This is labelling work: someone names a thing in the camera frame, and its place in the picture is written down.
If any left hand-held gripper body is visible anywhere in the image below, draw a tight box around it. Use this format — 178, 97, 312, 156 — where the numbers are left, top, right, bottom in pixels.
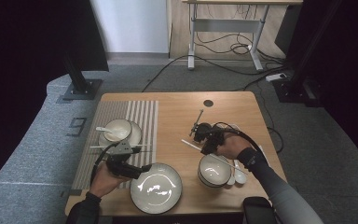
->
105, 139, 143, 179

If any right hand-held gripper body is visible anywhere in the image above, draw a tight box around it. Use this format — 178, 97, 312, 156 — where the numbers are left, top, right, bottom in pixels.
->
188, 108, 227, 147

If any grey plate with black rim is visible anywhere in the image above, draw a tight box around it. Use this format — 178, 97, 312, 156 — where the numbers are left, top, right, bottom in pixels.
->
98, 119, 143, 156
129, 161, 184, 215

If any white bowl with black rim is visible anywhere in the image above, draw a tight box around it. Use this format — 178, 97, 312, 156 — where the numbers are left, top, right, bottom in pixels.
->
198, 153, 233, 185
198, 172, 227, 189
103, 119, 133, 143

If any person's left hand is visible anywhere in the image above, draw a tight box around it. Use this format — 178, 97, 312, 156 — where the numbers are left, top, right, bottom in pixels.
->
89, 162, 130, 198

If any person's right hand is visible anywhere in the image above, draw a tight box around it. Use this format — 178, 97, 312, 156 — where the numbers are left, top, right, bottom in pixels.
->
215, 133, 254, 161

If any grey striped placemat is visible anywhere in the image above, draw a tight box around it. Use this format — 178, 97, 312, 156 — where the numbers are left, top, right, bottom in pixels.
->
74, 100, 159, 190

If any white power strip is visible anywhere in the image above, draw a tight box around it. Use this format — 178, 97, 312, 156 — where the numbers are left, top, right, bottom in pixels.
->
265, 72, 288, 83

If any black metal stand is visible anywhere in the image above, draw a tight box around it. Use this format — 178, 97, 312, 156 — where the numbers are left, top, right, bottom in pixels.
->
273, 0, 344, 108
55, 52, 103, 104

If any white-legged wooden desk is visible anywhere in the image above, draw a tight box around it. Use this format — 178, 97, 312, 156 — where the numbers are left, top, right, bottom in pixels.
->
181, 0, 304, 72

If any black curtain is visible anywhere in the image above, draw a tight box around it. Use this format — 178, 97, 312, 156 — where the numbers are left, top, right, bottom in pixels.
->
287, 0, 358, 174
0, 0, 110, 195

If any black floor cable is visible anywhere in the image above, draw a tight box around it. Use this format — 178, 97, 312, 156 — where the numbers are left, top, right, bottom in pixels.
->
232, 78, 285, 154
141, 54, 189, 93

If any tangle of black cables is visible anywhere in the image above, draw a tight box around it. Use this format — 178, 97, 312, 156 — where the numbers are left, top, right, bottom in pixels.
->
195, 31, 290, 77

